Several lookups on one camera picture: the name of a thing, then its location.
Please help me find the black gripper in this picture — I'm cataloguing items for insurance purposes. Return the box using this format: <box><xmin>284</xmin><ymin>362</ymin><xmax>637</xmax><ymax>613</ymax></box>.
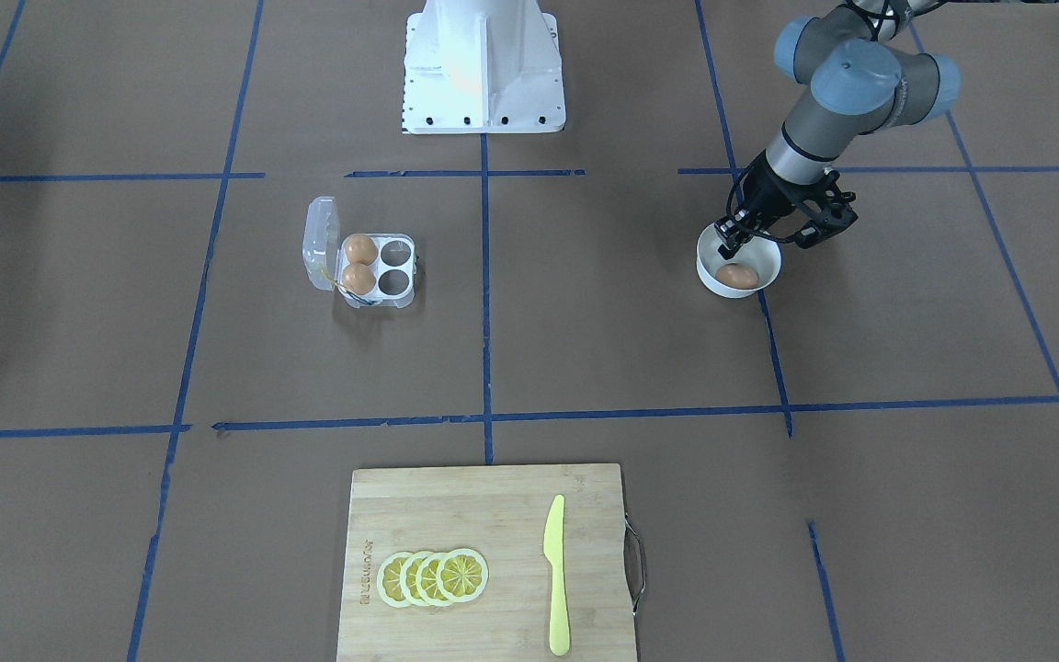
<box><xmin>718</xmin><ymin>154</ymin><xmax>826</xmax><ymax>262</ymax></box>

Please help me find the brown egg from bowl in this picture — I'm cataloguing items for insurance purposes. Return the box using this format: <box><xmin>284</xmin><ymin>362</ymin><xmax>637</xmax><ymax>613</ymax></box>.
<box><xmin>714</xmin><ymin>263</ymin><xmax>761</xmax><ymax>291</ymax></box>

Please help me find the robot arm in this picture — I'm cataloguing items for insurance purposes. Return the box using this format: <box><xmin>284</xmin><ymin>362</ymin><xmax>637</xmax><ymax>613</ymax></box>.
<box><xmin>714</xmin><ymin>1</ymin><xmax>962</xmax><ymax>258</ymax></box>

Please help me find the clear plastic egg box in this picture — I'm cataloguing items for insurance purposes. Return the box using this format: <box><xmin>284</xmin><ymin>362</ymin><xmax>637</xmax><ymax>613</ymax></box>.
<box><xmin>300</xmin><ymin>196</ymin><xmax>417</xmax><ymax>307</ymax></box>

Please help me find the brown egg in box rear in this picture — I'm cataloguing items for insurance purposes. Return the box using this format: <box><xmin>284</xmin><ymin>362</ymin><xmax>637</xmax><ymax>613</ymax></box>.
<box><xmin>342</xmin><ymin>232</ymin><xmax>380</xmax><ymax>267</ymax></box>

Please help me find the brown egg in box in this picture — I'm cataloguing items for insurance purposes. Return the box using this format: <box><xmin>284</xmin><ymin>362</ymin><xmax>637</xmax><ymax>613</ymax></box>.
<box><xmin>342</xmin><ymin>232</ymin><xmax>380</xmax><ymax>267</ymax></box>
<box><xmin>340</xmin><ymin>261</ymin><xmax>377</xmax><ymax>298</ymax></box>

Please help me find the brown egg in box front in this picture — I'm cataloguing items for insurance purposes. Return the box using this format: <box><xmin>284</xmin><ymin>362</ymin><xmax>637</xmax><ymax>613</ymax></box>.
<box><xmin>340</xmin><ymin>261</ymin><xmax>377</xmax><ymax>298</ymax></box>

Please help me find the white bowl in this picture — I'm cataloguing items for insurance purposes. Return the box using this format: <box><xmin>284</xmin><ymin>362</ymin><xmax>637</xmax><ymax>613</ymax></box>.
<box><xmin>695</xmin><ymin>223</ymin><xmax>782</xmax><ymax>299</ymax></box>

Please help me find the yellow plastic knife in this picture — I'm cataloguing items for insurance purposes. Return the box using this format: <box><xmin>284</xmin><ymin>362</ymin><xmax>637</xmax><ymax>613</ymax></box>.
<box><xmin>542</xmin><ymin>494</ymin><xmax>571</xmax><ymax>657</ymax></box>

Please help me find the wooden cutting board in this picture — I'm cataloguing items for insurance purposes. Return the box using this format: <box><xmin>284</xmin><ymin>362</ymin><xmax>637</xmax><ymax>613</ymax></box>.
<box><xmin>336</xmin><ymin>462</ymin><xmax>638</xmax><ymax>661</ymax></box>

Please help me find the lemon slice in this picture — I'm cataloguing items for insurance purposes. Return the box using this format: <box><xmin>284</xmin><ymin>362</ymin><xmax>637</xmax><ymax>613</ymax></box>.
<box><xmin>399</xmin><ymin>550</ymin><xmax>433</xmax><ymax>607</ymax></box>
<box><xmin>438</xmin><ymin>548</ymin><xmax>489</xmax><ymax>604</ymax></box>
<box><xmin>375</xmin><ymin>552</ymin><xmax>415</xmax><ymax>609</ymax></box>
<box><xmin>415</xmin><ymin>553</ymin><xmax>455</xmax><ymax>608</ymax></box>

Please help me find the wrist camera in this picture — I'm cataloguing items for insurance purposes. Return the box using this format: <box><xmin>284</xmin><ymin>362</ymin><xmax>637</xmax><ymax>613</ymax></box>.
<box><xmin>789</xmin><ymin>167</ymin><xmax>859</xmax><ymax>250</ymax></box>

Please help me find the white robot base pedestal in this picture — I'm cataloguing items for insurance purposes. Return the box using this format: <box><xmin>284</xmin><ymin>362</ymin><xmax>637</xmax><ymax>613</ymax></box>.
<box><xmin>401</xmin><ymin>1</ymin><xmax>567</xmax><ymax>135</ymax></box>

